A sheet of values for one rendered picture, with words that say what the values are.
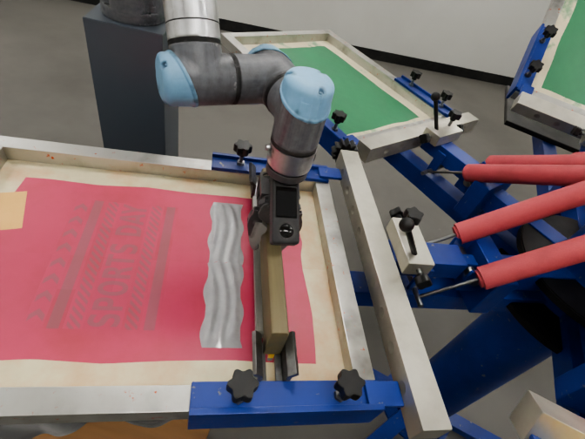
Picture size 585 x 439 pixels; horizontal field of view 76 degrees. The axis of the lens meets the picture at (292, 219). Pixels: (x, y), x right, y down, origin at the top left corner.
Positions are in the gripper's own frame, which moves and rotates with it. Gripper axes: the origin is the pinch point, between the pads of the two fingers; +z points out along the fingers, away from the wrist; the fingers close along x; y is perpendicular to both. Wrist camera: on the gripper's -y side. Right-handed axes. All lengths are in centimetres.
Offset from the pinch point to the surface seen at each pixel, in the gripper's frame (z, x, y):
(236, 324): 5.3, 5.5, -13.9
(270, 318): -4.2, 1.1, -17.6
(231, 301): 5.6, 6.5, -9.0
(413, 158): 9, -54, 51
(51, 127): 102, 113, 168
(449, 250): -2.7, -40.4, 1.0
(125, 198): 5.9, 30.5, 16.5
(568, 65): -22, -113, 80
